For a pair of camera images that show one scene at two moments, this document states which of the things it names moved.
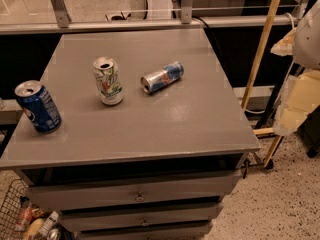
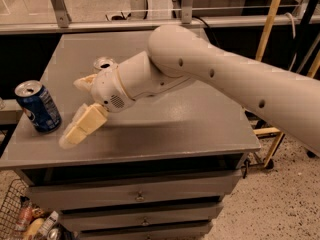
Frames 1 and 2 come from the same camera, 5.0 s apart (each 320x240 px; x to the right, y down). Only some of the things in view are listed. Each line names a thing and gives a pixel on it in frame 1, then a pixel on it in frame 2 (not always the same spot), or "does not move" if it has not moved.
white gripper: (308, 42) to (107, 90)
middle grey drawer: (88, 220) does not move
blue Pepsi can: (38, 105) does not move
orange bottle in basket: (25, 214) does not move
